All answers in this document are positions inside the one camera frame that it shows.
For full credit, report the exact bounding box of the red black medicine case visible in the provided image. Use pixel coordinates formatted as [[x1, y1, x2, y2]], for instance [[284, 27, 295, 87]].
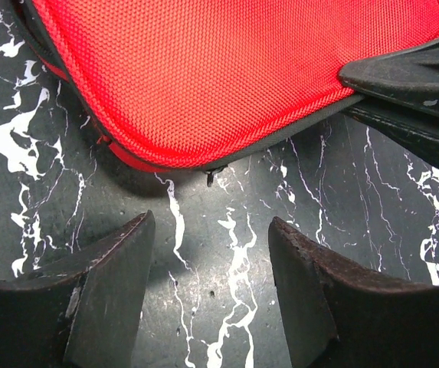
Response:
[[11, 1, 439, 175]]

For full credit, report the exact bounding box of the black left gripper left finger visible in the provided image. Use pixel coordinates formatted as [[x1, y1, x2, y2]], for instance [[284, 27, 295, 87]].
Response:
[[0, 212, 156, 367]]

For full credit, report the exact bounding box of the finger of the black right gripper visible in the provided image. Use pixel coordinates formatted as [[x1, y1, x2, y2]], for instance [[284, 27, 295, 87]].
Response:
[[343, 105, 439, 169], [339, 38, 439, 117]]

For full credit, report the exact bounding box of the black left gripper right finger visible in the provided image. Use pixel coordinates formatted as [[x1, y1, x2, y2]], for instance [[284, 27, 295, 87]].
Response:
[[268, 218, 439, 367]]

